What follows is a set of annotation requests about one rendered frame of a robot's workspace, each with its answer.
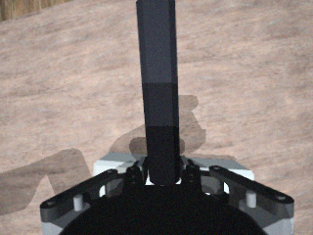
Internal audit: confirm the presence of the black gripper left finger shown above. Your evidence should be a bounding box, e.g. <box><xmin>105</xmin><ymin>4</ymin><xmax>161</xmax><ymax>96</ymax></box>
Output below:
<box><xmin>39</xmin><ymin>157</ymin><xmax>149</xmax><ymax>235</ymax></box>

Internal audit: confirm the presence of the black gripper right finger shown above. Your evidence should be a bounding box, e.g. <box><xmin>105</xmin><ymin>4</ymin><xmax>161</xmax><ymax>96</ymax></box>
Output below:
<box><xmin>178</xmin><ymin>155</ymin><xmax>294</xmax><ymax>235</ymax></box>

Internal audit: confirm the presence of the grey frying pan with black handle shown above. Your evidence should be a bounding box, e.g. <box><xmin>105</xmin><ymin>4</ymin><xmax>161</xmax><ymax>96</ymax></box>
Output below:
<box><xmin>136</xmin><ymin>0</ymin><xmax>180</xmax><ymax>186</ymax></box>

